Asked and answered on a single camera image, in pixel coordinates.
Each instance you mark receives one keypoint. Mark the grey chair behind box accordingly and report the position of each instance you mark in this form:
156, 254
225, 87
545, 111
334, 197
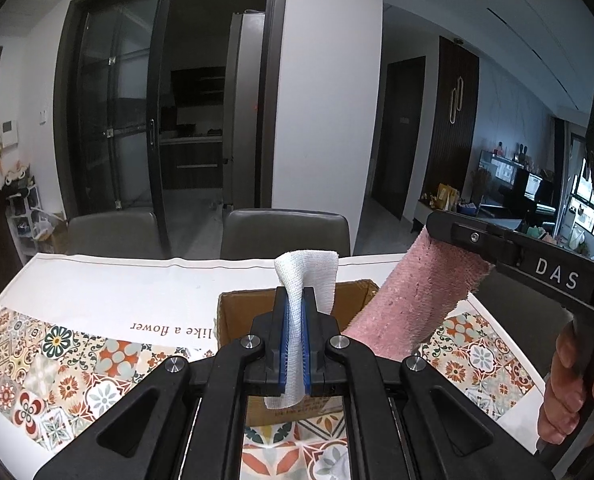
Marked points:
258, 233

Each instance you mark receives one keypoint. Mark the dark tv console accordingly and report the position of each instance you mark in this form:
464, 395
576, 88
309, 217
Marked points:
506, 191

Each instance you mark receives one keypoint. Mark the white wall intercom panel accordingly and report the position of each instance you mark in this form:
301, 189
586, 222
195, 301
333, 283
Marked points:
9, 134

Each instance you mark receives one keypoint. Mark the person's right hand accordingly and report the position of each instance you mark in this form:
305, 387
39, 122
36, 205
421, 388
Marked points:
565, 393

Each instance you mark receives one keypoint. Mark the pink knit sock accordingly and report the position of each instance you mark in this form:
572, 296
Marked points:
427, 283

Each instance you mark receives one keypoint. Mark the white shoe rack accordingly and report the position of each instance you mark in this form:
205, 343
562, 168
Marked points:
30, 224

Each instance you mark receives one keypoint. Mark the brown cardboard box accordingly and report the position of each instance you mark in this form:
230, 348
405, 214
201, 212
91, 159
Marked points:
235, 317

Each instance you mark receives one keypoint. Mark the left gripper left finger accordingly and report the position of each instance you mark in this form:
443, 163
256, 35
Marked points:
280, 331

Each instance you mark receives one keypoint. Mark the grey chair far left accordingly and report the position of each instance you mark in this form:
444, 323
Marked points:
115, 234

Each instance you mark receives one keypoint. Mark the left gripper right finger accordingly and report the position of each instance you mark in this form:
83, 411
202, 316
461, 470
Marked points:
313, 344

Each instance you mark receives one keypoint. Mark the dark glass sliding door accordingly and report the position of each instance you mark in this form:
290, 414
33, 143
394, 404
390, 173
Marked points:
138, 105

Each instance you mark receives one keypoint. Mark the silver refrigerator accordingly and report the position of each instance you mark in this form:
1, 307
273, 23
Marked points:
240, 109

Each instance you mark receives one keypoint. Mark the white towel cloth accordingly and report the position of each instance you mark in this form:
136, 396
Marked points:
297, 271

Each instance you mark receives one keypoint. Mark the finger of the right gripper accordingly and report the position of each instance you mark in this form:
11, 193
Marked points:
463, 232

